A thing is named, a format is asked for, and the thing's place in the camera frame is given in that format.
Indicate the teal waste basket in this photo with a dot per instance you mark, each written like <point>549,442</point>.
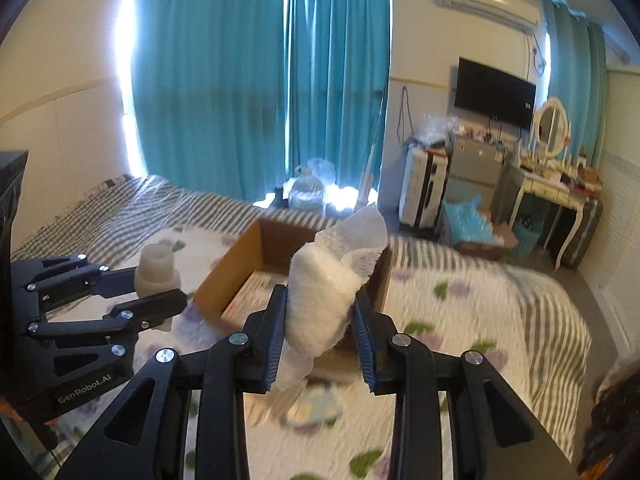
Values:
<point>528,234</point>

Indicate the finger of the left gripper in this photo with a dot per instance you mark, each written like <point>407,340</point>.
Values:
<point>120,326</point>
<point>42,285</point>

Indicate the clear water jug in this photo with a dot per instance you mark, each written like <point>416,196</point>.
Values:
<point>307,192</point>

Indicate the white oval vanity mirror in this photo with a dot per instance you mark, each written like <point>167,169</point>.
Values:
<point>551,129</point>

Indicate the black wall television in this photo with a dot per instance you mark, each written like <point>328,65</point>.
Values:
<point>500,96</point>

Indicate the cream sock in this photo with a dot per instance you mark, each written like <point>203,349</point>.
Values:
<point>156,271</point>

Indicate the grey checked bed sheet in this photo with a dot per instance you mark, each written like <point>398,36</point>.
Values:
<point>116,218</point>

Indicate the light blue tissue pack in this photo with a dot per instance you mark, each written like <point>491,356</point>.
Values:
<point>317,404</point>

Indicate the white sock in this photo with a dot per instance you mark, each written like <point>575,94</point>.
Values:
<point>325,276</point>

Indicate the teal window curtain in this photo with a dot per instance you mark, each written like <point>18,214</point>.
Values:
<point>230,96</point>

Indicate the white floral quilt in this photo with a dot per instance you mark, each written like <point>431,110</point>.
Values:
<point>448,315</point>

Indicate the white dressing table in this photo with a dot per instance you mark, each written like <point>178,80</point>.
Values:
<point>570,215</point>

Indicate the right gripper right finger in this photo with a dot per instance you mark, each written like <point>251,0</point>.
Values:
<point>493,433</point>

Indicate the white louvred wardrobe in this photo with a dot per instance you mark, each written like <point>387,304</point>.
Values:
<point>611,264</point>

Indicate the white suitcase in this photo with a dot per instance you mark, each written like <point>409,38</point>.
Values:
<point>422,188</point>

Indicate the brown cardboard box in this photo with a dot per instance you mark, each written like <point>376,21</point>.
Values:
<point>242,280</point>

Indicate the white air conditioner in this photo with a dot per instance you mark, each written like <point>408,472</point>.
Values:
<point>523,15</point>

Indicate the teal right curtain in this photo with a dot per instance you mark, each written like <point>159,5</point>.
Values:
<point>578,75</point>

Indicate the grey mini fridge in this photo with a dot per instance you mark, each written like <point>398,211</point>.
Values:
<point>474,170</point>

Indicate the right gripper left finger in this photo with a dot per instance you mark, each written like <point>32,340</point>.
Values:
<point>142,433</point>

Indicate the blue plastic bag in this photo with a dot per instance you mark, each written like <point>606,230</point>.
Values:
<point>467,224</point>

